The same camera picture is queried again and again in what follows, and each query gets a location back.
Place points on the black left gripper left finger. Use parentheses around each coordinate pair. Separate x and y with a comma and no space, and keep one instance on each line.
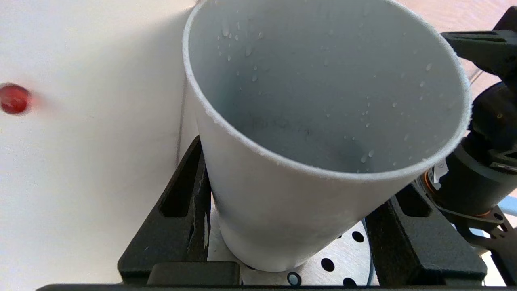
(177,242)

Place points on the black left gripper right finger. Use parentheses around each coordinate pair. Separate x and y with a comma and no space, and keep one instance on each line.
(420,250)

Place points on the grey plastic cup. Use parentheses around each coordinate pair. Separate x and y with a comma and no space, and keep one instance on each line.
(323,101)

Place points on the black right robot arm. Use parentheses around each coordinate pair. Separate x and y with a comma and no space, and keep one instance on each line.
(492,121)

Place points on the large perforated steel drip tray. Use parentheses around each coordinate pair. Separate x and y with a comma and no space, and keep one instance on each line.
(343,254)

